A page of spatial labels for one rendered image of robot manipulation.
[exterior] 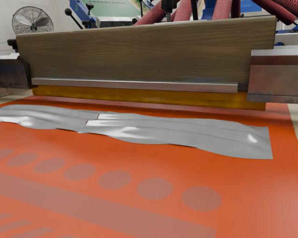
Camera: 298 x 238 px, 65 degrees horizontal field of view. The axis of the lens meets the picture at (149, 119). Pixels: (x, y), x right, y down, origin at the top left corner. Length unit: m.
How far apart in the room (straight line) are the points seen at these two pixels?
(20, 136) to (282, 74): 0.27
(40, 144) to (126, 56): 0.15
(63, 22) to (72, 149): 5.71
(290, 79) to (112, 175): 0.19
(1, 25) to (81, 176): 4.81
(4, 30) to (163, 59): 4.73
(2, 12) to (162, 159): 4.89
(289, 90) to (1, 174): 0.26
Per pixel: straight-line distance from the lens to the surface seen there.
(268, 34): 0.27
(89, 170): 0.18
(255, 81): 0.26
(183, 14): 0.82
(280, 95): 0.27
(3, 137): 0.28
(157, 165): 0.18
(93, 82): 0.32
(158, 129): 0.22
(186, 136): 0.21
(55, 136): 0.25
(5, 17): 5.03
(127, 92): 0.33
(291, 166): 0.19
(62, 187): 0.17
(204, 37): 0.27
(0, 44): 4.89
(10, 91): 0.51
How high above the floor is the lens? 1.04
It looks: 19 degrees down
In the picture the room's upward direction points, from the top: 3 degrees counter-clockwise
